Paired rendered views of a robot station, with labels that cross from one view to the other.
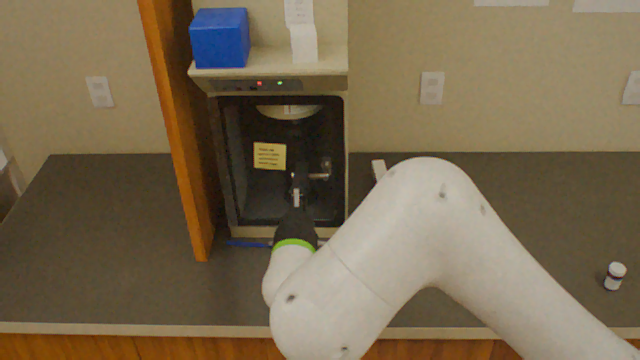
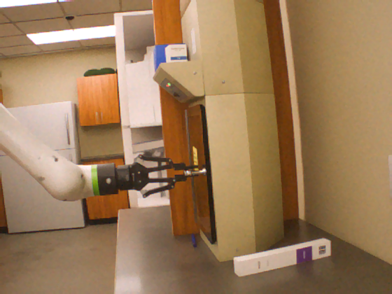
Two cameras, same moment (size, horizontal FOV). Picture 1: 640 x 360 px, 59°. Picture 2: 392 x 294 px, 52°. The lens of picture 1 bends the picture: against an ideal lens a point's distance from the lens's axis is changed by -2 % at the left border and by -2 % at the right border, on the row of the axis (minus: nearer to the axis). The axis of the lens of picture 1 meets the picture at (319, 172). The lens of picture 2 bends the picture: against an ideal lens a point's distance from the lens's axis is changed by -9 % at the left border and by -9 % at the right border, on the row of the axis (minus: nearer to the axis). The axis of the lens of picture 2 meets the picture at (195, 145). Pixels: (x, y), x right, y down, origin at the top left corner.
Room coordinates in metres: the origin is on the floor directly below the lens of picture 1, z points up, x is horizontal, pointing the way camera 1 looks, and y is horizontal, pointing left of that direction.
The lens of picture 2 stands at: (0.84, -1.23, 1.34)
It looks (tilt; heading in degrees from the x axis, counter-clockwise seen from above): 3 degrees down; 78
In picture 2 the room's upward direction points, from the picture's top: 5 degrees counter-clockwise
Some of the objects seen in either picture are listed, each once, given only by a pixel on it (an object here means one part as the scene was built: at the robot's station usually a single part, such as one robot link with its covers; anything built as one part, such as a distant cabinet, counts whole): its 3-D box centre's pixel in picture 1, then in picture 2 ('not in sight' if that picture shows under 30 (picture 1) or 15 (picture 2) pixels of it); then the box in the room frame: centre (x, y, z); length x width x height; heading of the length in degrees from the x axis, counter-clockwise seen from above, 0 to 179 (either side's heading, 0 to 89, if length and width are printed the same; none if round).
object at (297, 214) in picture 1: (297, 220); (133, 176); (0.92, 0.05, 1.20); 0.09 x 0.07 x 0.08; 176
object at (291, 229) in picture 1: (297, 244); (108, 179); (0.85, 0.05, 1.20); 0.12 x 0.06 x 0.09; 86
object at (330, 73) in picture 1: (271, 78); (175, 85); (1.08, 0.09, 1.46); 0.32 x 0.11 x 0.10; 87
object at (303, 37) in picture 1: (303, 43); (176, 56); (1.07, 0.02, 1.54); 0.05 x 0.05 x 0.06; 5
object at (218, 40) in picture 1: (221, 37); (169, 59); (1.08, 0.19, 1.56); 0.10 x 0.10 x 0.09; 87
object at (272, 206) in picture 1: (282, 166); (199, 171); (1.13, 0.09, 1.19); 0.30 x 0.01 x 0.40; 86
